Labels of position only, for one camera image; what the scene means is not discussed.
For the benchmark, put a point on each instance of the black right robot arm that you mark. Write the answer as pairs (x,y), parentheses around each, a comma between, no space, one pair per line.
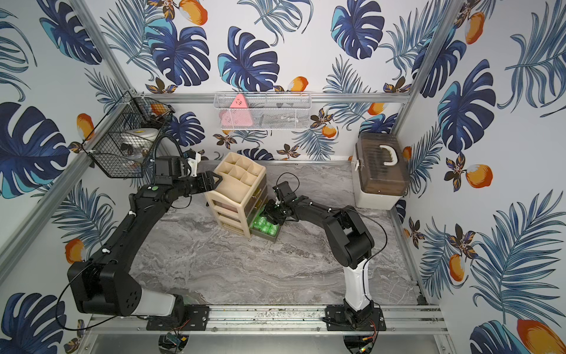
(350,241)

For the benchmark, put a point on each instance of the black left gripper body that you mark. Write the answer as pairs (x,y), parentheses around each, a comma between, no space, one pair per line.
(202,181)

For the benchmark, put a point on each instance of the white bowl in basket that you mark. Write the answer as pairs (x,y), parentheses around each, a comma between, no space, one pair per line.
(139,138)

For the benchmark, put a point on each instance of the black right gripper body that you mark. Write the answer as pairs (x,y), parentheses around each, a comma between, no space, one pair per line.
(274,212)

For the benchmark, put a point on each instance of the white wire shelf basket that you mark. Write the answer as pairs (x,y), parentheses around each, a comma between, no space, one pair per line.
(284,111)

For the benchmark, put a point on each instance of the pink triangle sponge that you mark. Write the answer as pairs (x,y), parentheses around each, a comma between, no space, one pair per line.
(238,114)

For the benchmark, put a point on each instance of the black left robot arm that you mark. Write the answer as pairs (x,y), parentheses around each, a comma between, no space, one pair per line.
(103,284)

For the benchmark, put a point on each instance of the clear top drawer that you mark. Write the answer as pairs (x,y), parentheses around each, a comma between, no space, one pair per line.
(258,188)

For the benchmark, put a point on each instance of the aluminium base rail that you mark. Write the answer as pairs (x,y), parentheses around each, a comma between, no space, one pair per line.
(308,320)

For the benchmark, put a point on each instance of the brown lidded storage box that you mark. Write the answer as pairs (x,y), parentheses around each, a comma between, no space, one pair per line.
(379,172)

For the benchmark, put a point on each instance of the clear bottom drawer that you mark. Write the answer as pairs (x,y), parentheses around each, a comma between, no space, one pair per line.
(260,234)

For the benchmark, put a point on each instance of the black wire basket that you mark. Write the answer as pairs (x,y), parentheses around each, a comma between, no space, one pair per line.
(106,150)

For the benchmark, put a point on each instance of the beige drawer organizer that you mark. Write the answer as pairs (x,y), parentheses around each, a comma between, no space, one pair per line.
(229,200)

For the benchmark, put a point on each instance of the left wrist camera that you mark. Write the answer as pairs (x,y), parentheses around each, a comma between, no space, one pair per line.
(193,158)

